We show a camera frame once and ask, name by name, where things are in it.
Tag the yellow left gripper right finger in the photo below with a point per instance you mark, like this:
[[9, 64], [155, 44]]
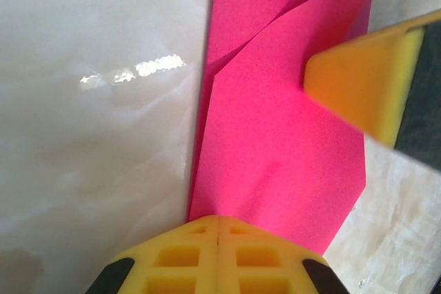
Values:
[[258, 263]]

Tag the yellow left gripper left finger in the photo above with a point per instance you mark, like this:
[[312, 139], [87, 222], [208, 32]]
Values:
[[179, 263]]

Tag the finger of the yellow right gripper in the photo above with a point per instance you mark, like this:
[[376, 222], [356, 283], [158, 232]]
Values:
[[361, 84]]

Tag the pink square paper sheet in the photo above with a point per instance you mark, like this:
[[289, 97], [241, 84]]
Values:
[[275, 135]]

